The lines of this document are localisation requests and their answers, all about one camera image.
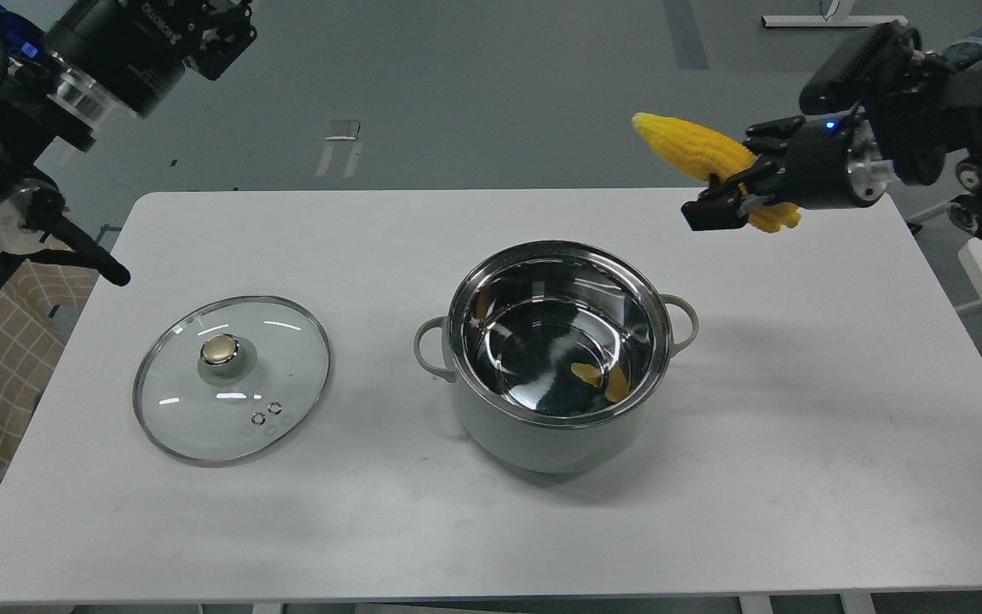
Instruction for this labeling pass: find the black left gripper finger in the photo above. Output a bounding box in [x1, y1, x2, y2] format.
[188, 1, 257, 81]

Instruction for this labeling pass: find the glass pot lid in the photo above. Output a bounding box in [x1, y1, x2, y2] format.
[132, 295, 332, 467]

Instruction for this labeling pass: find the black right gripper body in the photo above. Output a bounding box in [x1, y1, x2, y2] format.
[777, 117, 897, 210]

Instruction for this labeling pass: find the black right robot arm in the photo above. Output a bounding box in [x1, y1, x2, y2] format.
[681, 22, 982, 240]

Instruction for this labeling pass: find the yellow corn cob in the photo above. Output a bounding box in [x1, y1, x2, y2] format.
[631, 113, 802, 234]

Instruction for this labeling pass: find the grey steel cooking pot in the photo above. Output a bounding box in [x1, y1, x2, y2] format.
[413, 240, 699, 474]

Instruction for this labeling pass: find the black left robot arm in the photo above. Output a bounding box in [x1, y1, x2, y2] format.
[0, 1, 257, 290]

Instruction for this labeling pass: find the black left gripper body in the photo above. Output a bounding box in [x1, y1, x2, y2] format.
[44, 1, 228, 118]

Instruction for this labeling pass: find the white desk foot bar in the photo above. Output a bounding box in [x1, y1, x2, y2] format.
[760, 15, 910, 28]

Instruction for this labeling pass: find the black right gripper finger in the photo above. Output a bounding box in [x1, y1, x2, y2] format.
[681, 160, 792, 232]
[743, 116, 807, 156]

